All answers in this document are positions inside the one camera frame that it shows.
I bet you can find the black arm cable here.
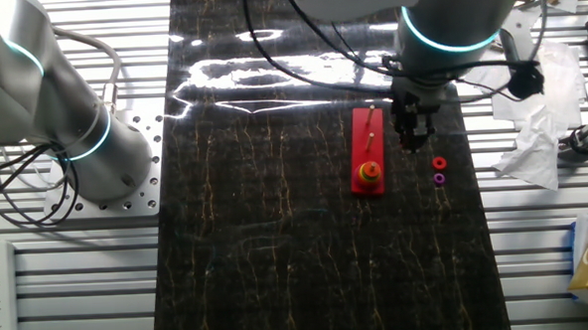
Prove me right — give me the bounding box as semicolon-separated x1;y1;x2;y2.
281;0;405;83
241;0;396;101

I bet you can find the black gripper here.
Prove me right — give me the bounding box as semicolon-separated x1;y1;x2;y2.
387;73;448;156

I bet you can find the black cable plug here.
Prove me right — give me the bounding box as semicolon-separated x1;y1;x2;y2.
507;58;546;102

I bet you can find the grey cable with metal connector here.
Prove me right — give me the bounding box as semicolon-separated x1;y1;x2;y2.
52;23;125;117

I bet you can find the blue white tissue pack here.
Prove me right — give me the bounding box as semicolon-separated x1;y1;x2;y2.
568;213;588;273

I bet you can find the large red-orange Hanoi ring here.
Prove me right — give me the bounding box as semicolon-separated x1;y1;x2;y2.
356;173;383;189

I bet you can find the thin robot base cable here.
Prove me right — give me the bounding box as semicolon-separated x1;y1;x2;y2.
0;141;82;230

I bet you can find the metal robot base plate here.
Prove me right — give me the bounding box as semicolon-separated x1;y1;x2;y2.
40;110;169;222

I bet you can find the black marble pattern mat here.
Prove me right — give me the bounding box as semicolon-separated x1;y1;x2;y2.
137;0;514;330

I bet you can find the crumpled white paper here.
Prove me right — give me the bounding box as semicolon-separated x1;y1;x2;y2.
490;103;563;195
465;2;588;133

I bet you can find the red Hanoi base with pegs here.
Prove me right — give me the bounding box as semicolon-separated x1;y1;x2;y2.
346;104;388;198

